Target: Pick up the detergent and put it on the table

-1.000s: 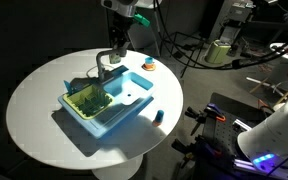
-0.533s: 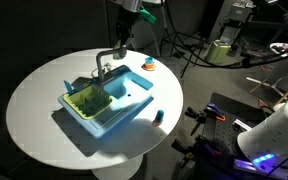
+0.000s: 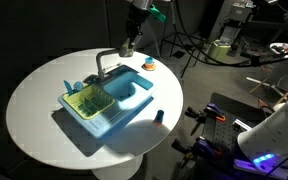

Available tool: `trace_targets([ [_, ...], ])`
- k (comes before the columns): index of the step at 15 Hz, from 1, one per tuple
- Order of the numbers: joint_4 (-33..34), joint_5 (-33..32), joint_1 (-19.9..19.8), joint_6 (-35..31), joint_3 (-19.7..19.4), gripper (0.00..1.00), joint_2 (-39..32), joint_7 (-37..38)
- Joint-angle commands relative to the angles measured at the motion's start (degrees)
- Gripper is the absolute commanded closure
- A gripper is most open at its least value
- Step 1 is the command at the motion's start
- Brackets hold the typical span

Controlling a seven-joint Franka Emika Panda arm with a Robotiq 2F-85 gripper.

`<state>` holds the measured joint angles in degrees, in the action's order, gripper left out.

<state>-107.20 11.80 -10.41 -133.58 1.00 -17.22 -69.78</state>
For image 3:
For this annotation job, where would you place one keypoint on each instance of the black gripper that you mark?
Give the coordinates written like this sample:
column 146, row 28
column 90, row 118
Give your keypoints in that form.
column 135, row 18

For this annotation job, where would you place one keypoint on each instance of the white robot base blue light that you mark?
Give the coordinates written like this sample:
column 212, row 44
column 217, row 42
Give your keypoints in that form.
column 274, row 133

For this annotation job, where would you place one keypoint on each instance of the blue toy cup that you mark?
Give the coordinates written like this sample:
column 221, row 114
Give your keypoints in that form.
column 149, row 60

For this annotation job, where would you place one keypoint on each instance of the orange toy saucer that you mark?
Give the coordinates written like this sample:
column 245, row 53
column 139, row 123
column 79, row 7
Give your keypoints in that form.
column 149, row 67

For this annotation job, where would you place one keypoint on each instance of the grey toy faucet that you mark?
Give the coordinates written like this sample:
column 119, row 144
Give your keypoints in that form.
column 99, row 66

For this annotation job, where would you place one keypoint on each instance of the blue toy sink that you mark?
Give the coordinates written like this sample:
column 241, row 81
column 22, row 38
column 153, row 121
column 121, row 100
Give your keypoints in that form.
column 130, row 88

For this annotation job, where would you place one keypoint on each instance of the blue toy plate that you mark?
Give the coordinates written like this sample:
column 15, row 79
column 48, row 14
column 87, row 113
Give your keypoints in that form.
column 78, row 86

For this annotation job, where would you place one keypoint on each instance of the yellow-green dish rack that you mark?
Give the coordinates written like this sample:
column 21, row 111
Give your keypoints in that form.
column 89, row 101

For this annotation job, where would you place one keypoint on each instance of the blue toy utensil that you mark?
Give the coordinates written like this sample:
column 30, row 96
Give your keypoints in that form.
column 68, row 87

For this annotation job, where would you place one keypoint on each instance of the green bin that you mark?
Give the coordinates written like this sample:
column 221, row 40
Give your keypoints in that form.
column 217, row 51

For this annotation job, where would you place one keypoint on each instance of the small blue cup orange base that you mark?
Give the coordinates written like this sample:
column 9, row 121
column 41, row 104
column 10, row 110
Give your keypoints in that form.
column 159, row 117

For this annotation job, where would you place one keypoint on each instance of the grey equipment cabinet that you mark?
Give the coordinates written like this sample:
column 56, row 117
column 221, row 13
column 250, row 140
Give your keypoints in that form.
column 234, row 20

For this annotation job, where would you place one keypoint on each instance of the black clamp orange tip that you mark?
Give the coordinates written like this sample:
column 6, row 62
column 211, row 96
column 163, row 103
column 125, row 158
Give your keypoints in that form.
column 205, row 115

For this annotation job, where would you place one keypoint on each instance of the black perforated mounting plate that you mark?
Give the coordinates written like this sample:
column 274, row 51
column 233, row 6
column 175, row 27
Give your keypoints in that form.
column 227, row 123

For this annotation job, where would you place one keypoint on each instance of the wooden sticks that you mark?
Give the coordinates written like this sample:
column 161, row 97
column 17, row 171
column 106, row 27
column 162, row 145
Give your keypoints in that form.
column 264, row 85

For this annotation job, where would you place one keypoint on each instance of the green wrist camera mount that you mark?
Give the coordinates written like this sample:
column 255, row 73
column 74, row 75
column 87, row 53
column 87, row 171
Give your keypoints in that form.
column 158, row 13

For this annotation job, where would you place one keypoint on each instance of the black metal stand frame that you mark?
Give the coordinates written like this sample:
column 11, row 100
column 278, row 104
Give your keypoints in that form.
column 180, row 46

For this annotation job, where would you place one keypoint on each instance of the white table pedestal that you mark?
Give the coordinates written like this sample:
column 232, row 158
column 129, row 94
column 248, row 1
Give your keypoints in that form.
column 117, row 168

